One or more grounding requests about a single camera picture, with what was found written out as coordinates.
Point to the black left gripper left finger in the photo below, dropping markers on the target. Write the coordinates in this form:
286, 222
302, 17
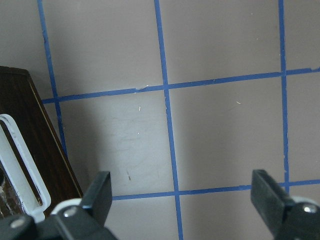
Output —
86, 220

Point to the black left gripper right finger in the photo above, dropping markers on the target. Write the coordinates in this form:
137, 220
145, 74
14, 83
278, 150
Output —
286, 217

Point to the dark brown wooden drawer cabinet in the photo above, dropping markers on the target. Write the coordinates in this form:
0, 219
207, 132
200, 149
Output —
19, 99

